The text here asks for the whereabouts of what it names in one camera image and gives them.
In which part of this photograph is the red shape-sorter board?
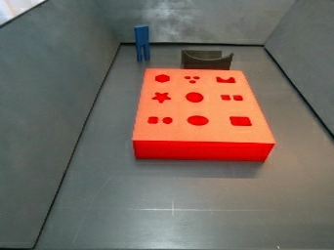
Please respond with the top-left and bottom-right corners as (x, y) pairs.
(132, 68), (275, 161)

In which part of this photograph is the black curved holder stand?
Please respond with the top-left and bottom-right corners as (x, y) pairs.
(181, 50), (234, 70)

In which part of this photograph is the blue two-pronged peg object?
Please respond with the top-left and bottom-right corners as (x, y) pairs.
(135, 24), (149, 62)

